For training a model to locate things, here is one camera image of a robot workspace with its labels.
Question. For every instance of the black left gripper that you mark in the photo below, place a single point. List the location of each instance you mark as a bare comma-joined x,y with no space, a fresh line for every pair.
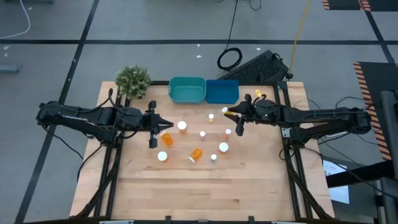
133,119

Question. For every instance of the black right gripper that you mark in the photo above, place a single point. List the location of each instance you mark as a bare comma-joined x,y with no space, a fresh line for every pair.
261,112

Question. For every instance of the orange pill bottle white cap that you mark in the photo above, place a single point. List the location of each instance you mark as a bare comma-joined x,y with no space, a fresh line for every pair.
162,155
167,139
223,147
196,154
182,125

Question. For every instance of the small clear pill bottle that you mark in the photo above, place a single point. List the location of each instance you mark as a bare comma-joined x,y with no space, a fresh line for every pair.
211,116

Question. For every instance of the small pink pill bottle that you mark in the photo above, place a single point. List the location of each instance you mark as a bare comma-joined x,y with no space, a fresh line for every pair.
202,133

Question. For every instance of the small blue pill bottle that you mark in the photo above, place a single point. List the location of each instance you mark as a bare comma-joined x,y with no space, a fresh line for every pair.
213,157

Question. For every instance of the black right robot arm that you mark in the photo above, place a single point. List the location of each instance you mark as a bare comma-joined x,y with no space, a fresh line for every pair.
326,116

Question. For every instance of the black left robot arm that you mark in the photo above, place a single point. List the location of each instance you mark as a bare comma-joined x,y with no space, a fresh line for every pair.
93,116

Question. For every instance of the blue plastic bin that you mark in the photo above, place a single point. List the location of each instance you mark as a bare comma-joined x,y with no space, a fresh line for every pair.
222,91

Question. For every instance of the teal plastic bin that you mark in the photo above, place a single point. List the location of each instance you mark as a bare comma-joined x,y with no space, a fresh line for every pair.
186,91

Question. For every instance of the yellow tag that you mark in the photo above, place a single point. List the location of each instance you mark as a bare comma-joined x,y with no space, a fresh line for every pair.
258,92

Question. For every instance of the potted green plant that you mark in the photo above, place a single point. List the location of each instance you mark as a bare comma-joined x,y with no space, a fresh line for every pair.
132,81

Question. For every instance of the white paper sheet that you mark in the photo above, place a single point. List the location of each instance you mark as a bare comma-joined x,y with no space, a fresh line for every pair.
334,169

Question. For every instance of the black metal beam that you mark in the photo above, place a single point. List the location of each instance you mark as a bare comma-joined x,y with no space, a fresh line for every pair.
357,175

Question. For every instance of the black mat hazard stripe edge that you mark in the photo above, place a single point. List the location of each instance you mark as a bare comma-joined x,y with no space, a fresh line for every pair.
376,77
345,3

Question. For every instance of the grey floor bar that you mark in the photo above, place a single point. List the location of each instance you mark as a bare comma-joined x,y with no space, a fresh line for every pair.
9,68

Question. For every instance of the black aluminium table frame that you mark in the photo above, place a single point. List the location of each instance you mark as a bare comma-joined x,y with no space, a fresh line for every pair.
160,83

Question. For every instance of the silver arm base bracket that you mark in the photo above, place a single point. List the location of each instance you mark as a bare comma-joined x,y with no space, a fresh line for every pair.
286,132

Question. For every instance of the grey metal post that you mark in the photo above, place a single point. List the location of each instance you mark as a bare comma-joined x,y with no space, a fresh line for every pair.
388,124

